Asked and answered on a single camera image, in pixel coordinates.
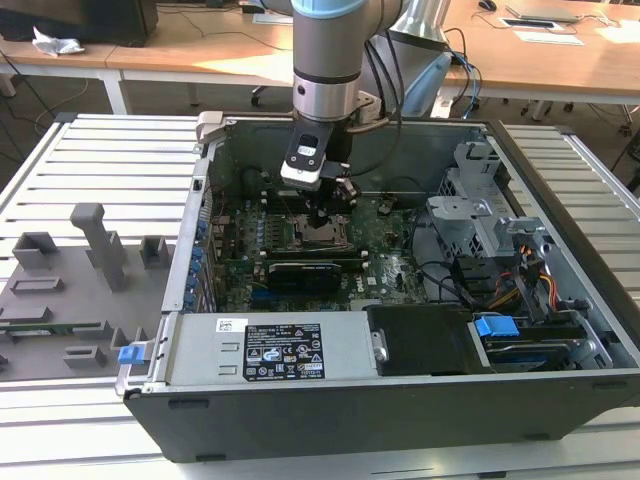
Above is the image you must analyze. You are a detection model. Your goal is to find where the wooden desk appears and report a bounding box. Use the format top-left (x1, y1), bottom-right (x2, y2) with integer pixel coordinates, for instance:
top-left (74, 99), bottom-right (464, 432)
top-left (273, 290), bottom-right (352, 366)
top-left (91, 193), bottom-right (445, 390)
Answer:
top-left (0, 0), bottom-right (296, 116)
top-left (439, 0), bottom-right (640, 121)

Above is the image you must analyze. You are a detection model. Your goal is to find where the grey laptop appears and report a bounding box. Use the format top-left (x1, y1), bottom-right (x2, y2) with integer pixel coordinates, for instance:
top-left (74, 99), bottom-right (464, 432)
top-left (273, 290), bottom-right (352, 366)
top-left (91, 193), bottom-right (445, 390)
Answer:
top-left (503, 3), bottom-right (584, 24)

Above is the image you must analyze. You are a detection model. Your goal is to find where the blue cable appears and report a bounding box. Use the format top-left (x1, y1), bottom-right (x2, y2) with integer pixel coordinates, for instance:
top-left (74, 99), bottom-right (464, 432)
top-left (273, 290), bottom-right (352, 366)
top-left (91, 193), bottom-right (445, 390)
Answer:
top-left (449, 49), bottom-right (484, 121)

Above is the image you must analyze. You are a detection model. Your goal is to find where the black camera cable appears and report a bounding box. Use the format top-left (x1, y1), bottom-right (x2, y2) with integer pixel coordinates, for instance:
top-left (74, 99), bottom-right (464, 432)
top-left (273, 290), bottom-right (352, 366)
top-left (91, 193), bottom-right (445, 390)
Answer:
top-left (349, 29), bottom-right (404, 179)

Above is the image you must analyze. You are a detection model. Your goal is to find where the black plastic shroud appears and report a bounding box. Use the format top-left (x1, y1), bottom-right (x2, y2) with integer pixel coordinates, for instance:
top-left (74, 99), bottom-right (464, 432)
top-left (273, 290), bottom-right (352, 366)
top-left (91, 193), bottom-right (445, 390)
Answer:
top-left (366, 303), bottom-right (489, 377)

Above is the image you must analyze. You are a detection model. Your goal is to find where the grey parts rack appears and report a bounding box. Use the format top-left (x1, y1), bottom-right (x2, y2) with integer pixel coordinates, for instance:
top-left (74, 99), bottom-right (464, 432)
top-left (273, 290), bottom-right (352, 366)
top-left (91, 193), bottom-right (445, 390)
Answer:
top-left (0, 202), bottom-right (177, 382)

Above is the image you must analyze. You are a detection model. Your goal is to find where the yellow red wire bundle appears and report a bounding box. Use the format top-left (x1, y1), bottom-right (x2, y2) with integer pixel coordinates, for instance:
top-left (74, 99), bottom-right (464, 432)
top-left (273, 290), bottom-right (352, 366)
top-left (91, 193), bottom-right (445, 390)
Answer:
top-left (492, 242), bottom-right (561, 309)

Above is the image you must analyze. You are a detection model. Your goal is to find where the black PC case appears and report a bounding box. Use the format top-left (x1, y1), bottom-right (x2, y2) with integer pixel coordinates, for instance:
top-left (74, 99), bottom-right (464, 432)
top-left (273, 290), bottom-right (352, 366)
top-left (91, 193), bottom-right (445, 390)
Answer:
top-left (115, 110), bottom-right (640, 464)

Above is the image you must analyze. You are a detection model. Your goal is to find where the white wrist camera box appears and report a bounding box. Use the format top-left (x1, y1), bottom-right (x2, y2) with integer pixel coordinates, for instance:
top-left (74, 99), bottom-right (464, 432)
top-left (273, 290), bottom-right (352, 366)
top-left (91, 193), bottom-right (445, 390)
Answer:
top-left (279, 124), bottom-right (335, 192)

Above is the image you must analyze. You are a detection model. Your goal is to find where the white power adapter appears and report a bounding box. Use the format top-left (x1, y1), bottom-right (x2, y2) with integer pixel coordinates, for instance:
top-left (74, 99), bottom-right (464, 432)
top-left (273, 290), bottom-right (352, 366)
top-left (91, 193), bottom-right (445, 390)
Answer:
top-left (429, 94), bottom-right (454, 119)

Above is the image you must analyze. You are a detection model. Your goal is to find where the crumpled white paper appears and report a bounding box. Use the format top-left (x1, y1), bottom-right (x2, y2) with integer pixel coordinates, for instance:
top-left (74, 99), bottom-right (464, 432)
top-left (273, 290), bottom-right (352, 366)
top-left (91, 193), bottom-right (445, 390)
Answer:
top-left (31, 24), bottom-right (87, 57)

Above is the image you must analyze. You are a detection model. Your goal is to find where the hard disk in blue carrier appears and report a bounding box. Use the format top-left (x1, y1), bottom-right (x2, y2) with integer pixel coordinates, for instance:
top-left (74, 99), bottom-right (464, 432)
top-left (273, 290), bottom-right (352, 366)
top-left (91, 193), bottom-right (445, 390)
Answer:
top-left (474, 314), bottom-right (591, 374)

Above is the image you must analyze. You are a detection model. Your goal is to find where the black graphics card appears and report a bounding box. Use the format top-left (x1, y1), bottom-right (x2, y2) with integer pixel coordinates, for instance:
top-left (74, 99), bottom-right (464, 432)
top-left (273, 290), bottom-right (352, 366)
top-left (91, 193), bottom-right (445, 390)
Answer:
top-left (267, 260), bottom-right (344, 294)

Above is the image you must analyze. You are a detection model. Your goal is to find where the desk cable hatch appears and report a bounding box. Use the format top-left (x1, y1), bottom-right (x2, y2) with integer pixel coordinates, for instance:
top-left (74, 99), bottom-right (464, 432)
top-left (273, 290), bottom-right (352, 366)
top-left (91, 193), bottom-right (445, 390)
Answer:
top-left (500, 17), bottom-right (562, 30)

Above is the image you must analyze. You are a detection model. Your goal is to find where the white paper sheet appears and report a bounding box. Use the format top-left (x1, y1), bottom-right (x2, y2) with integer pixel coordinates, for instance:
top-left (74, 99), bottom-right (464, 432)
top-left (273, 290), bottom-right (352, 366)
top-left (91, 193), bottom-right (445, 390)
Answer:
top-left (513, 29), bottom-right (585, 47)
top-left (252, 12), bottom-right (296, 26)

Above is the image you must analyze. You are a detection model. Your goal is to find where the metal socket cover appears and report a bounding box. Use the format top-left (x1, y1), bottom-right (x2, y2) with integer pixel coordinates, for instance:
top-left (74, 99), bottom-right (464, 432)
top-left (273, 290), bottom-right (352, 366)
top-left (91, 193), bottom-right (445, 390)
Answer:
top-left (293, 213), bottom-right (354, 251)

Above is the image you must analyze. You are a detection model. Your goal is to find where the black desktop box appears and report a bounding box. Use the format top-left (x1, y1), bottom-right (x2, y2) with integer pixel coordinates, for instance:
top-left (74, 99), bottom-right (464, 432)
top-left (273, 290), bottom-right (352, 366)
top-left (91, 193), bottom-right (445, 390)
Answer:
top-left (0, 0), bottom-right (160, 49)

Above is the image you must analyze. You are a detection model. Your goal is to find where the grey power supply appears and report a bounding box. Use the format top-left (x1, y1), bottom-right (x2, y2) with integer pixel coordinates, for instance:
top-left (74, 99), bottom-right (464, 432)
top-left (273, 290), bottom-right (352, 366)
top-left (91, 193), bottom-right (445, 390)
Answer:
top-left (149, 312), bottom-right (391, 386)

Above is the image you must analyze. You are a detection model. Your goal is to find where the green RAM stick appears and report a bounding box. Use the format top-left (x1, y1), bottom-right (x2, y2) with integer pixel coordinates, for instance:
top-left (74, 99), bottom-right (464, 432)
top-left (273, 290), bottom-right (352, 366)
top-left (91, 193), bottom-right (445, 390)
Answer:
top-left (0, 321), bottom-right (104, 335)

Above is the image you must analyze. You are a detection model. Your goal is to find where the CPU socket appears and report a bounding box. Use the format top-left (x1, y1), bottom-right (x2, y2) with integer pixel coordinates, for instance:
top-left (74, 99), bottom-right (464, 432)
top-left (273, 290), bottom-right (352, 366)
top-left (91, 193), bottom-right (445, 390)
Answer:
top-left (292, 213), bottom-right (354, 252)

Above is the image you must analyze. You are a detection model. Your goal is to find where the green motherboard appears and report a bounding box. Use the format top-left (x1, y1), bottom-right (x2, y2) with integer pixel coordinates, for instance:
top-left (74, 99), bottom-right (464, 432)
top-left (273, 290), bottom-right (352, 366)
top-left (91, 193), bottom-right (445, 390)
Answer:
top-left (207, 192), bottom-right (431, 314)

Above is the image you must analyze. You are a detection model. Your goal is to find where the grey metal drive cage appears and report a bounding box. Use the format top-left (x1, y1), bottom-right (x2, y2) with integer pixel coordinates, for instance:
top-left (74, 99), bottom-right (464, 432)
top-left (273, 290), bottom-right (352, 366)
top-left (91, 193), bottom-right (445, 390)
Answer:
top-left (427, 141), bottom-right (549, 261)

